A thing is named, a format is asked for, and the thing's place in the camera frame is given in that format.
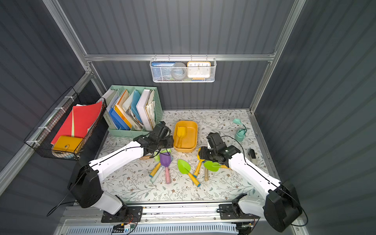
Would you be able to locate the white hardcover book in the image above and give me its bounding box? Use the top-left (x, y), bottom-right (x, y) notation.
top-left (136, 89), bottom-right (153, 131)

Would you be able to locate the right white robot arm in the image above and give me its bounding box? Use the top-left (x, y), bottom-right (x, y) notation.
top-left (198, 133), bottom-right (304, 233)

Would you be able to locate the light blue shovel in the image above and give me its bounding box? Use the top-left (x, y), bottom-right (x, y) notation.
top-left (150, 168), bottom-right (163, 184)

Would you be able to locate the yellow scoop shovel slotted handle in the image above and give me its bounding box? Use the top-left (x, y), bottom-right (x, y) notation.
top-left (193, 147), bottom-right (205, 178)

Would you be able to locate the black wire side basket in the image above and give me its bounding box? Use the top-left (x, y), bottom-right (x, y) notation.
top-left (24, 90), bottom-right (107, 162)

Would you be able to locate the yellow wallet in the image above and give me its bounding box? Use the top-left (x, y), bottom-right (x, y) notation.
top-left (52, 136), bottom-right (83, 153)

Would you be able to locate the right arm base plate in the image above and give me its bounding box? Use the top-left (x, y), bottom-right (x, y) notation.
top-left (216, 204), bottom-right (259, 220)

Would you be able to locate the floral table mat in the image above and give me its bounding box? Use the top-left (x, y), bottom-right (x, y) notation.
top-left (101, 109), bottom-right (269, 202)

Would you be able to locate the grey tape roll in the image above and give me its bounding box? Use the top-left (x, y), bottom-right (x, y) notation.
top-left (171, 62), bottom-right (187, 81)

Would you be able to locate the green pointed trowel yellow handle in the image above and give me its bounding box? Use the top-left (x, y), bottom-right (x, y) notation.
top-left (177, 159), bottom-right (201, 187)

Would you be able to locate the blue folder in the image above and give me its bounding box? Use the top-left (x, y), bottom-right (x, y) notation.
top-left (109, 108), bottom-right (130, 131)

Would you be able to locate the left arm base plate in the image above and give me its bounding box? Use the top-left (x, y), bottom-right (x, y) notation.
top-left (101, 206), bottom-right (144, 223)

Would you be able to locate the yellow rake-edged shovel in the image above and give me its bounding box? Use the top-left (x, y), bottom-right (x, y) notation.
top-left (177, 126), bottom-right (187, 148)

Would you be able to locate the red folder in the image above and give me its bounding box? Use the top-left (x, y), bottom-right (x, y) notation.
top-left (51, 101), bottom-right (103, 145)

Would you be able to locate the purple shovel pink handle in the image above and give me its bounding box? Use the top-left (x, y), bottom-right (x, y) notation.
top-left (160, 151), bottom-right (172, 184)

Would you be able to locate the blue box in basket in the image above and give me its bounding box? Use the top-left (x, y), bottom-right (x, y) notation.
top-left (150, 62), bottom-right (175, 82)

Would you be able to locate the green book organizer crate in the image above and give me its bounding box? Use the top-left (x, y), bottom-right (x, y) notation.
top-left (104, 85), bottom-right (163, 138)

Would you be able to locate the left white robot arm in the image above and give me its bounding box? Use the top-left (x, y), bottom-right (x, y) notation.
top-left (68, 121), bottom-right (174, 218)

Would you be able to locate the yellow plastic storage box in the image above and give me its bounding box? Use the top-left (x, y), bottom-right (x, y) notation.
top-left (173, 120), bottom-right (198, 153)

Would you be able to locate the white wire wall basket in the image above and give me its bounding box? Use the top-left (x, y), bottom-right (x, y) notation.
top-left (149, 56), bottom-right (217, 83)

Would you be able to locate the blue shovel wooden handle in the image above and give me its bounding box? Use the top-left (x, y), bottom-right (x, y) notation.
top-left (204, 168), bottom-right (209, 181)

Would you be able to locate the yellow white alarm clock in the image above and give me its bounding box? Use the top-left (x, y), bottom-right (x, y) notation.
top-left (187, 61), bottom-right (211, 79)

